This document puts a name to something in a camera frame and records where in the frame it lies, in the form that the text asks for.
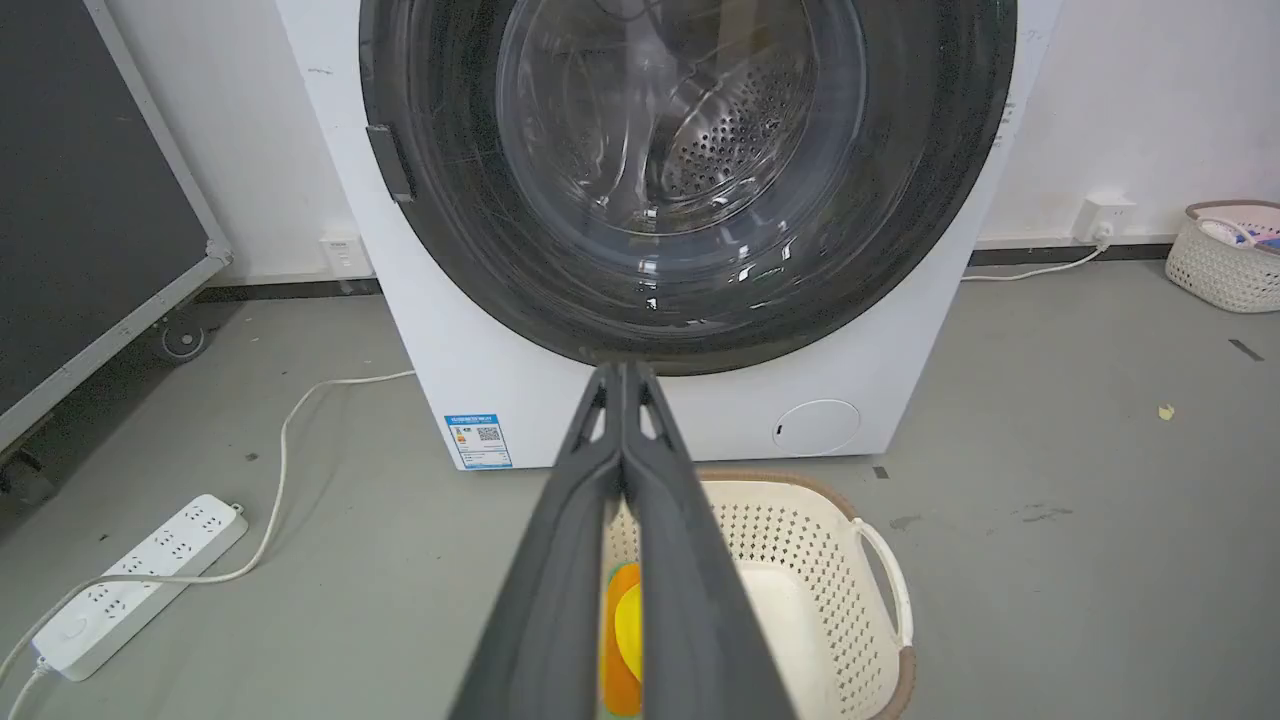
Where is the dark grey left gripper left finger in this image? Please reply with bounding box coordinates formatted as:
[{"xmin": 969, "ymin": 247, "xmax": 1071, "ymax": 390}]
[{"xmin": 447, "ymin": 361, "xmax": 625, "ymax": 720}]

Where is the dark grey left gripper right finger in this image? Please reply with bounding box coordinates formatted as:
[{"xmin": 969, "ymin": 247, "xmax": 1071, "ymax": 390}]
[{"xmin": 622, "ymin": 361, "xmax": 797, "ymax": 720}]

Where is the white front-load washing machine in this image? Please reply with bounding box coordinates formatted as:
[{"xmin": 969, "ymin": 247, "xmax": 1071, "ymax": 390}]
[{"xmin": 274, "ymin": 0, "xmax": 1063, "ymax": 472}]

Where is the round dark washing machine door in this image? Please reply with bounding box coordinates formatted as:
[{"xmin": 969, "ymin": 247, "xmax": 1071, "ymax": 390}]
[{"xmin": 358, "ymin": 0, "xmax": 1019, "ymax": 378}]

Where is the orange and yellow toy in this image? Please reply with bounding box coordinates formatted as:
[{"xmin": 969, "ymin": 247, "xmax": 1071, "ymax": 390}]
[{"xmin": 599, "ymin": 561, "xmax": 644, "ymax": 718}]

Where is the cream perforated laundry basket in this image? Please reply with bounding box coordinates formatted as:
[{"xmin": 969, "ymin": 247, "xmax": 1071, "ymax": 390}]
[{"xmin": 598, "ymin": 469, "xmax": 918, "ymax": 720}]

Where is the blue energy label sticker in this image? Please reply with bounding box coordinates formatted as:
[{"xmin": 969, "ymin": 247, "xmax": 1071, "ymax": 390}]
[{"xmin": 444, "ymin": 412, "xmax": 514, "ymax": 471}]

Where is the white power strip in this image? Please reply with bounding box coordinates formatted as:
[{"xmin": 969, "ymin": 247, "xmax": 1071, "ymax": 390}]
[{"xmin": 32, "ymin": 494, "xmax": 249, "ymax": 682}]

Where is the black caster wheel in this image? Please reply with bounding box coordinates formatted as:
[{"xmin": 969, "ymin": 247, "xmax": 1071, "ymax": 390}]
[{"xmin": 156, "ymin": 312, "xmax": 210, "ymax": 363}]

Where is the small white perforated basket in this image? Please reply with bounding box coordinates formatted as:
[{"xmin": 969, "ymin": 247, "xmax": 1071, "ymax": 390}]
[{"xmin": 1165, "ymin": 200, "xmax": 1280, "ymax": 314}]

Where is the white power strip cable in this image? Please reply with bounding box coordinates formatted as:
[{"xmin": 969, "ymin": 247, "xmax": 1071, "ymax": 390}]
[{"xmin": 0, "ymin": 370, "xmax": 417, "ymax": 720}]

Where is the white wall outlet plate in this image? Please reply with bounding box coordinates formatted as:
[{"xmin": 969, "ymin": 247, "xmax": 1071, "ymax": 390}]
[{"xmin": 320, "ymin": 233, "xmax": 375, "ymax": 280}]

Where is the white wall plug with cable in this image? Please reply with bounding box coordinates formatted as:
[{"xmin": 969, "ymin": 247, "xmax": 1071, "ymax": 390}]
[{"xmin": 962, "ymin": 240, "xmax": 1109, "ymax": 284}]

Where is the white wall socket with plug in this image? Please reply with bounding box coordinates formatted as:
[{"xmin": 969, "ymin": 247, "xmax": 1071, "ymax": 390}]
[{"xmin": 1074, "ymin": 195, "xmax": 1137, "ymax": 247}]

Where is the black board with metal frame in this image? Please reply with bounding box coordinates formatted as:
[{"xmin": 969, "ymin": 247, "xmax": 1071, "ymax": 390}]
[{"xmin": 0, "ymin": 0, "xmax": 234, "ymax": 456}]

